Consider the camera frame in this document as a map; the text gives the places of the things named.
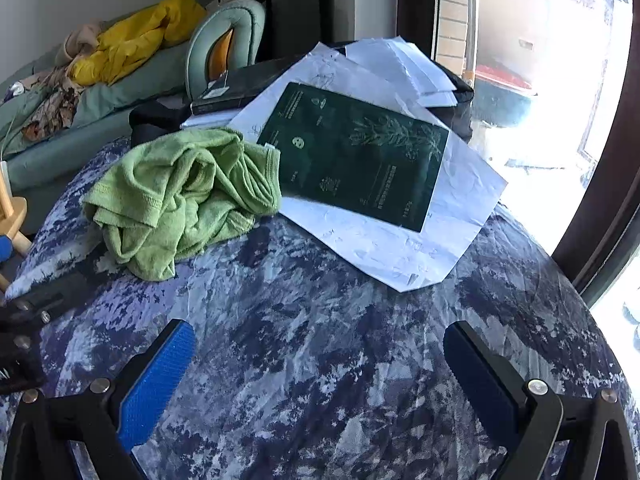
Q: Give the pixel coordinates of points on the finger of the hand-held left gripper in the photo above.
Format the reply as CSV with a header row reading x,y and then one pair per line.
x,y
50,302
5,249

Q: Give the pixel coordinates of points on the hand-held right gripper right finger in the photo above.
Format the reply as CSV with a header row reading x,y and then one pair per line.
x,y
480,380

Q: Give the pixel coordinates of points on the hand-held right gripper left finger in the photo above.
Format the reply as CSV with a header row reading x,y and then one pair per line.
x,y
155,385

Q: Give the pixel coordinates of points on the green t-shirt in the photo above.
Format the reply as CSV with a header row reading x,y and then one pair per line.
x,y
165,200

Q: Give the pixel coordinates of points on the wooden chair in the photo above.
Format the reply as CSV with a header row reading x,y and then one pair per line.
x,y
15,210

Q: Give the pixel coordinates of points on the floral patterned cloth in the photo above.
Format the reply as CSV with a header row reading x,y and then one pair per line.
x,y
50,110

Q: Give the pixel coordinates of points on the large white paper sheet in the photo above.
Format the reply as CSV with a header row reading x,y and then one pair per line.
x,y
380,255

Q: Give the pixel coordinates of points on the blue patterned blanket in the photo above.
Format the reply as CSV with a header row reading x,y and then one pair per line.
x,y
310,335

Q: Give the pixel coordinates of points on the black pouch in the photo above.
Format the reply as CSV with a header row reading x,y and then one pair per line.
x,y
150,120

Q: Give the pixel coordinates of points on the teal sofa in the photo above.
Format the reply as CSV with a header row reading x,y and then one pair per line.
x,y
125,95

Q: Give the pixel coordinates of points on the beige cloth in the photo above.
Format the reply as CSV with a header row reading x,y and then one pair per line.
x,y
75,42

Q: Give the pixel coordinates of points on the yellow garment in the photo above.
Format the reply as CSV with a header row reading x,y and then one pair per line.
x,y
130,40

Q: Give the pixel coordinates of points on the dark green booklet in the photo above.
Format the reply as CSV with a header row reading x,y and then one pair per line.
x,y
350,160

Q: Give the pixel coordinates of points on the black bag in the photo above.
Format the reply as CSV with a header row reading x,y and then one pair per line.
x,y
460,105

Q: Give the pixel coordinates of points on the black flat box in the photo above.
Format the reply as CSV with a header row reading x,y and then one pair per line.
x,y
240,85

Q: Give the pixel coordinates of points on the teal u-shaped cushion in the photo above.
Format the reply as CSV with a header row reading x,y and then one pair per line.
x,y
205,40

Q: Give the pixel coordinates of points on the white paper stack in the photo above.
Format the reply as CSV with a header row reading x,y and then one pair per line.
x,y
400,60

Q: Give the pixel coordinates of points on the dark window frame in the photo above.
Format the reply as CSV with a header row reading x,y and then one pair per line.
x,y
415,0

